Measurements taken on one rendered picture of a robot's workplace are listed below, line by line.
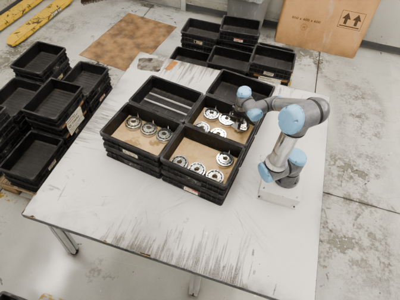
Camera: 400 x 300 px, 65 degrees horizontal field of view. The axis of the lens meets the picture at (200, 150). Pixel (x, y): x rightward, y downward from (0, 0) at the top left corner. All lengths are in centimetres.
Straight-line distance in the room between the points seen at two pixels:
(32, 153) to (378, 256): 281
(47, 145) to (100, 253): 98
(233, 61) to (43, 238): 232
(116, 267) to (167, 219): 80
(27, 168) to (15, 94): 77
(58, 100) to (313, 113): 208
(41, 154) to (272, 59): 223
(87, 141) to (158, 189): 60
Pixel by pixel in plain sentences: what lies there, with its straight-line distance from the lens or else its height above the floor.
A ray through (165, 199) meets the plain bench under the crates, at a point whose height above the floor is 70.
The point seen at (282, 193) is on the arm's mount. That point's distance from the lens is 186.
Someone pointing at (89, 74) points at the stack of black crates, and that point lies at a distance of 321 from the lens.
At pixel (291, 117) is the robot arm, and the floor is 142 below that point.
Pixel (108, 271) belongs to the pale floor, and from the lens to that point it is 249.
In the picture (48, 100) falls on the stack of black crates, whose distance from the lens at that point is 288.
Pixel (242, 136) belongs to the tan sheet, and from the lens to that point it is 201.
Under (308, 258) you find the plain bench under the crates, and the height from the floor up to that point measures 70.
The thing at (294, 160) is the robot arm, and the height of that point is 103.
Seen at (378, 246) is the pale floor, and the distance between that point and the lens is 293.
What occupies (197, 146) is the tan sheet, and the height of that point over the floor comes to 83.
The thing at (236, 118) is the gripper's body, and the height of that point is 98.
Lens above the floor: 233
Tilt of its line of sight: 52 degrees down
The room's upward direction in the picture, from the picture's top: 5 degrees clockwise
